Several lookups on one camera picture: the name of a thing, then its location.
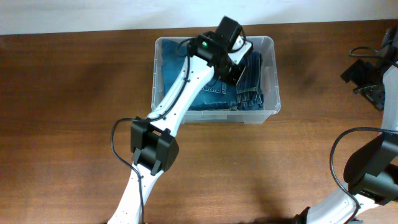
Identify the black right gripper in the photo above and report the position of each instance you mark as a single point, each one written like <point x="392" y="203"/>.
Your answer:
<point x="352" y="74"/>

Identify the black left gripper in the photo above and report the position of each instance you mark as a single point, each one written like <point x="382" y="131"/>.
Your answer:
<point x="234" y="76"/>

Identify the dark blue jeans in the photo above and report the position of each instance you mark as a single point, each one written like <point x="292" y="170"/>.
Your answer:
<point x="247" y="95"/>

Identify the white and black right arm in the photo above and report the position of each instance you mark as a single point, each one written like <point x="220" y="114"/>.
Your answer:
<point x="369" y="177"/>

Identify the clear plastic storage bin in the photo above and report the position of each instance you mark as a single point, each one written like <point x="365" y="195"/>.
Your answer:
<point x="269" y="86"/>

